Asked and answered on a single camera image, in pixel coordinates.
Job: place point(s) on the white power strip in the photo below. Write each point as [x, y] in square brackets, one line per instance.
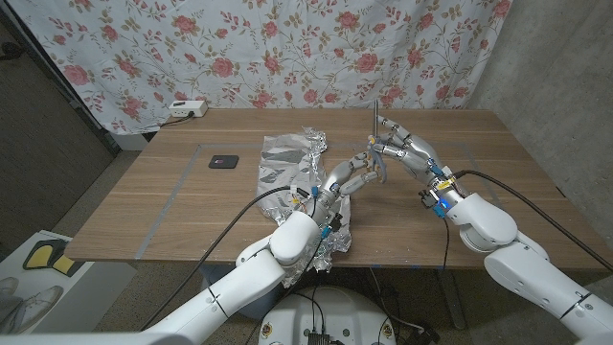
[188, 108]

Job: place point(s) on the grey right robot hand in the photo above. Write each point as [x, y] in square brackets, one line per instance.
[419, 153]

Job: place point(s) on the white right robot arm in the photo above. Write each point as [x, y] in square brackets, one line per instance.
[522, 268]

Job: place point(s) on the floral backdrop cloth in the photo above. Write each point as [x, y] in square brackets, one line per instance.
[287, 48]

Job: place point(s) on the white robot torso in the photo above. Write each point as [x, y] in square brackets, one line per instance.
[335, 311]

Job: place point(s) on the white sneaker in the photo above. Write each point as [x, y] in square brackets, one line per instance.
[7, 285]
[38, 306]

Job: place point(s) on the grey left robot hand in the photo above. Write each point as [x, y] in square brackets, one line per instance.
[337, 179]

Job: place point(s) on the grey table leg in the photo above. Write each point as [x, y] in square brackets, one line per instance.
[452, 297]

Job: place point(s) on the aluminum foil sheet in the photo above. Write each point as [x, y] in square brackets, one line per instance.
[287, 163]

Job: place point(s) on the grey yellow scissors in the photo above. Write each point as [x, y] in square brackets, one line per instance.
[376, 120]

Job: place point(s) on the small black square device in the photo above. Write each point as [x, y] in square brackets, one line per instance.
[223, 161]

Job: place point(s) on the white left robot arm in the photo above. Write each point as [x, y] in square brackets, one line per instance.
[239, 292]

